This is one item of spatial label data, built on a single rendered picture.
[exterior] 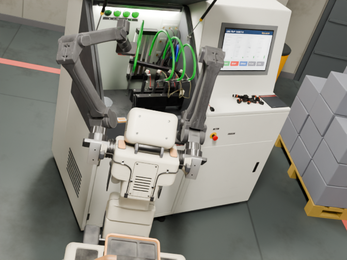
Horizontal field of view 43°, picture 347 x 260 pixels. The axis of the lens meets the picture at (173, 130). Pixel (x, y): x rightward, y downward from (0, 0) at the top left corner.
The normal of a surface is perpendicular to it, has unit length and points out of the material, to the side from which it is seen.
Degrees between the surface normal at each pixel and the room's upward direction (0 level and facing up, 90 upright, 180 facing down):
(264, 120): 90
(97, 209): 90
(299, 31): 90
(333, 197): 90
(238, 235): 0
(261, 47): 76
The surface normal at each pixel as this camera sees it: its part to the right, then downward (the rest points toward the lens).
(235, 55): 0.47, 0.39
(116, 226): 0.09, 0.46
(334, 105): -0.97, -0.15
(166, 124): 0.21, -0.11
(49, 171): 0.24, -0.80
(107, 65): 0.42, 0.60
